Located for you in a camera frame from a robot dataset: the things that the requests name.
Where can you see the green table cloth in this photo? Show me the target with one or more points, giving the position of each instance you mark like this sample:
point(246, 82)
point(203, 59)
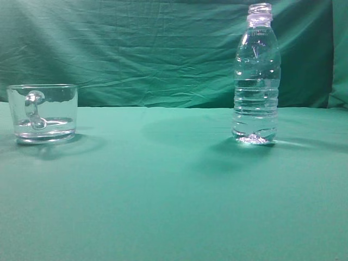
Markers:
point(172, 184)

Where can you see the green backdrop cloth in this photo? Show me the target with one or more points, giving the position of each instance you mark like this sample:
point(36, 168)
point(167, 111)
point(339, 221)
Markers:
point(170, 53)

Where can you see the clear plastic water bottle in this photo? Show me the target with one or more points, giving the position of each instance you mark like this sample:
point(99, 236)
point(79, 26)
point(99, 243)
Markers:
point(257, 75)

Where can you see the clear glass mug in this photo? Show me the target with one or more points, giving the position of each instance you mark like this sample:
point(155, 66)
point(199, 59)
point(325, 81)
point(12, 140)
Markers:
point(43, 113)

